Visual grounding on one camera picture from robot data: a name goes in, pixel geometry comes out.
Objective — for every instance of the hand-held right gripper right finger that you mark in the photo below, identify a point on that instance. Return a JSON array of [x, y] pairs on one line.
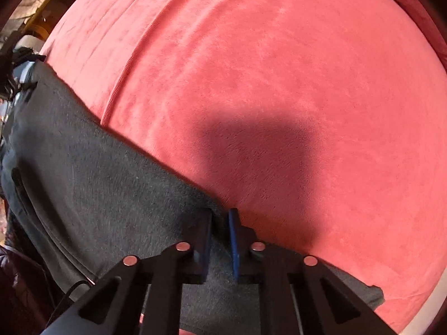
[[234, 247]]

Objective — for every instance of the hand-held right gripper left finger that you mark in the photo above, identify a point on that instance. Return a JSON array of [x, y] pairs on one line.
[[206, 247]]

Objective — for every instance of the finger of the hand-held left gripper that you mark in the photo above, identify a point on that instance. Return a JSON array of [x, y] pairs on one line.
[[27, 75]]

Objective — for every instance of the dark grey pants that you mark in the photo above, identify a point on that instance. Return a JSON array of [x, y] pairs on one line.
[[87, 181]]

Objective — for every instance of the wooden desk cabinet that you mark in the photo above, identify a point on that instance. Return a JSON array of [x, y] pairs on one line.
[[59, 3]]

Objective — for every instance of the bed with pink sheet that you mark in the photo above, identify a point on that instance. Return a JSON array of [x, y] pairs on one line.
[[279, 76]]

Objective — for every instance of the dark maroon cloth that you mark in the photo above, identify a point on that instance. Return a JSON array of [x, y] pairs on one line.
[[21, 293]]

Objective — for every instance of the pink duvet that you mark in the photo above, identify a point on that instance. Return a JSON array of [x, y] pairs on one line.
[[412, 3]]

